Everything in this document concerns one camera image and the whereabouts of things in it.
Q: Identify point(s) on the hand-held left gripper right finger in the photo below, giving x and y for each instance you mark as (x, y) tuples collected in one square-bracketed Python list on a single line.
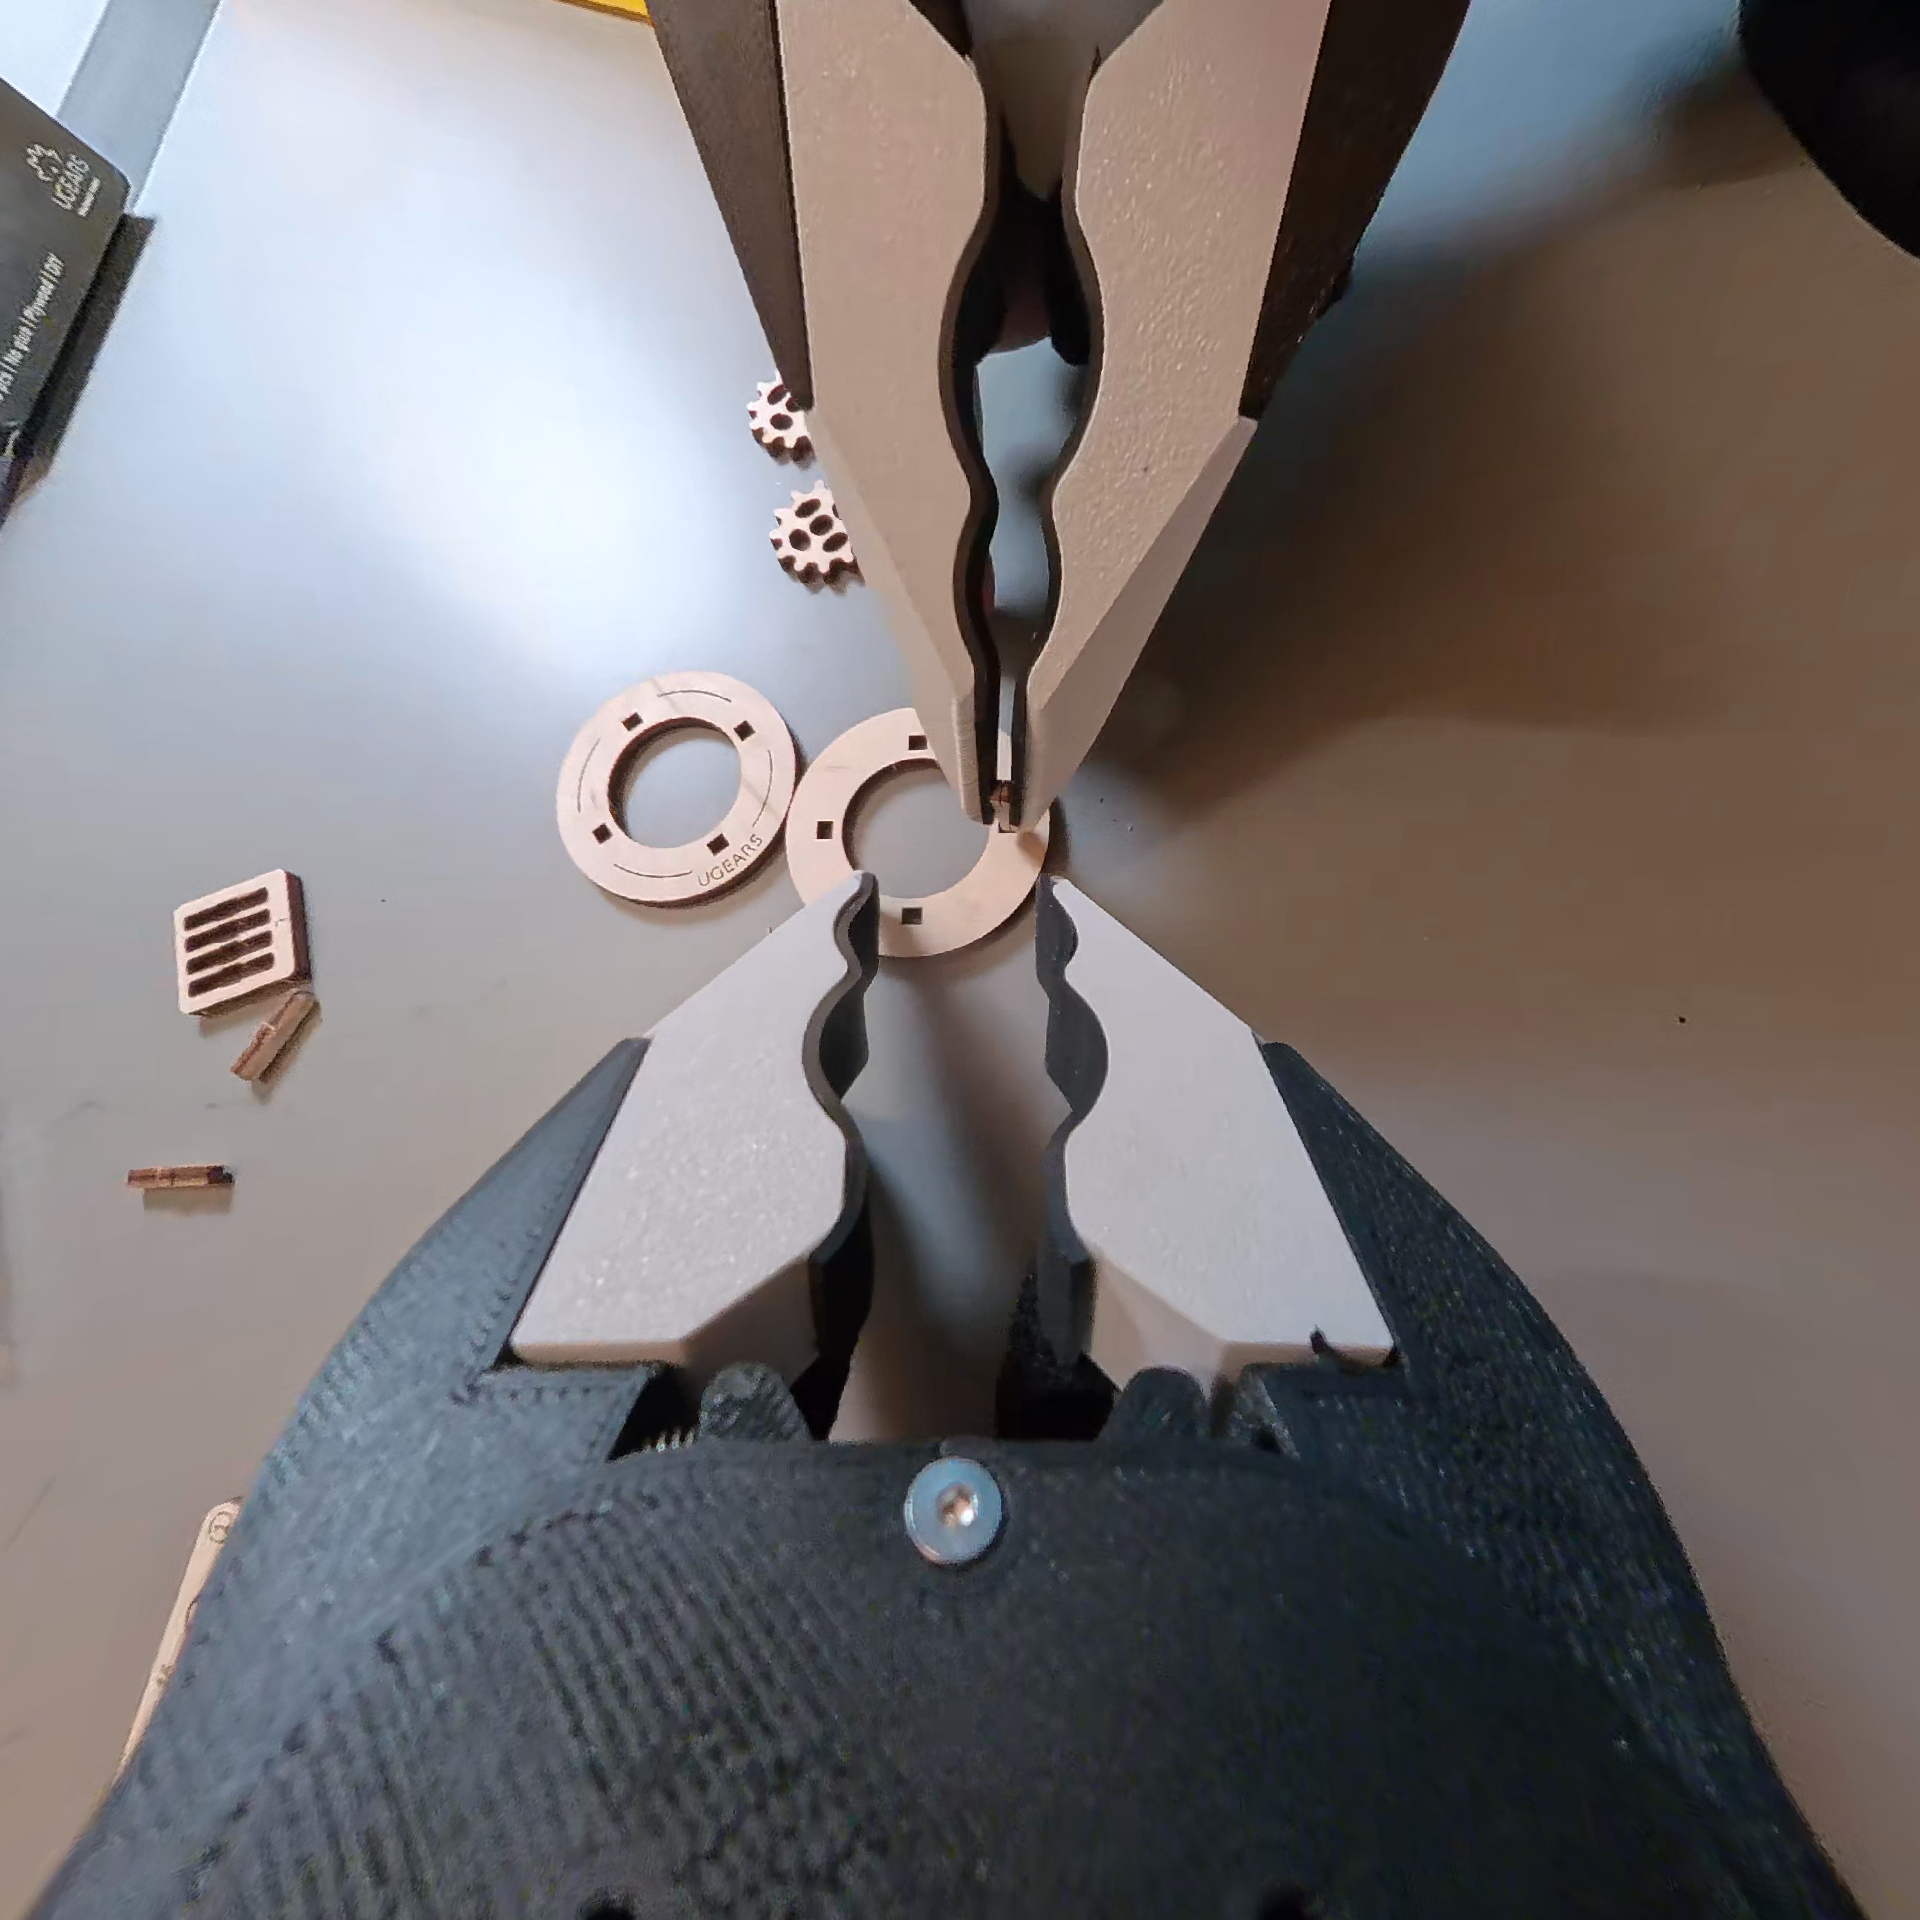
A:
[(1230, 1201)]

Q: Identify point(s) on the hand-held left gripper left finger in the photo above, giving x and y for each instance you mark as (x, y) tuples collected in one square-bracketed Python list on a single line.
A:
[(691, 1201)]

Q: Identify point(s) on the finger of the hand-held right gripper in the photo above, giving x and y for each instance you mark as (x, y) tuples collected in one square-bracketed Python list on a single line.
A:
[(885, 301), (1184, 301)]

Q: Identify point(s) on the small wooden pin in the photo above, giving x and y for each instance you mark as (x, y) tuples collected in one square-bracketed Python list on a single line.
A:
[(272, 1037), (180, 1178), (1002, 802)]

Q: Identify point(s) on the small wooden pin frame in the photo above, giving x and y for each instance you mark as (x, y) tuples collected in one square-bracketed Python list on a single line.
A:
[(192, 960)]

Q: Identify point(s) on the wooden gear puzzle sheet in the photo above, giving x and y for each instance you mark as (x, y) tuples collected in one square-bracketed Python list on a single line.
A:
[(172, 1650)]

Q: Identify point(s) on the person's right forearm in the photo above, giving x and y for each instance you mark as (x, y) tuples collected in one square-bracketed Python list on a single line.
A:
[(1845, 105)]

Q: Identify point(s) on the grey desk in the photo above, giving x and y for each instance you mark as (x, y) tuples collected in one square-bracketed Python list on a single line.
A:
[(1576, 826)]

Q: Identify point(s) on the small wooden gear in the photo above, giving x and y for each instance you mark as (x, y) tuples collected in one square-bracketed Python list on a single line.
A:
[(773, 434), (796, 564)]

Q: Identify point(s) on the black puzzle box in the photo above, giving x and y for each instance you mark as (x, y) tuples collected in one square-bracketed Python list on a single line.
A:
[(60, 301)]

